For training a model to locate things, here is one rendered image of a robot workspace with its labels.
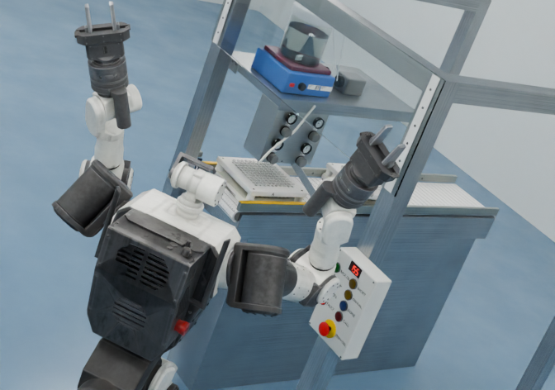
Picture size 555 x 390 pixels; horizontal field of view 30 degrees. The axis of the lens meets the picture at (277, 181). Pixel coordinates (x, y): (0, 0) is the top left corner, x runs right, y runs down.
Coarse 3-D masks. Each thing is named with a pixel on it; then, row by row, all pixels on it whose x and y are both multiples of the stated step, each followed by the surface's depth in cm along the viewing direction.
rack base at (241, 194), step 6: (216, 174) 361; (222, 174) 359; (228, 174) 361; (228, 180) 357; (234, 180) 358; (228, 186) 355; (234, 186) 354; (234, 192) 352; (240, 192) 351; (240, 198) 349; (258, 198) 352; (264, 198) 353; (270, 198) 355; (276, 198) 357; (282, 198) 359; (288, 198) 360; (294, 198) 362
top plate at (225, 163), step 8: (216, 160) 361; (224, 160) 359; (248, 160) 367; (256, 160) 369; (224, 168) 357; (232, 168) 356; (280, 168) 371; (232, 176) 353; (240, 176) 352; (288, 176) 366; (240, 184) 349; (248, 184) 348; (296, 184) 362; (248, 192) 346; (256, 192) 345; (264, 192) 347; (272, 192) 349; (280, 192) 351; (288, 192) 354; (296, 192) 356; (304, 192) 358
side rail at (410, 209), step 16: (240, 208) 342; (256, 208) 346; (272, 208) 350; (288, 208) 355; (368, 208) 377; (416, 208) 393; (432, 208) 398; (448, 208) 404; (464, 208) 409; (480, 208) 415; (496, 208) 422
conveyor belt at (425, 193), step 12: (300, 180) 386; (312, 180) 390; (228, 192) 354; (420, 192) 419; (432, 192) 424; (444, 192) 429; (456, 192) 434; (228, 204) 347; (408, 204) 402; (420, 204) 407; (432, 204) 411; (444, 204) 416; (456, 204) 420; (468, 204) 425; (480, 204) 430
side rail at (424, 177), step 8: (200, 168) 361; (288, 168) 384; (304, 168) 389; (312, 168) 392; (320, 168) 395; (312, 176) 393; (320, 176) 395; (424, 176) 429; (432, 176) 432; (440, 176) 435; (448, 176) 438; (456, 176) 441
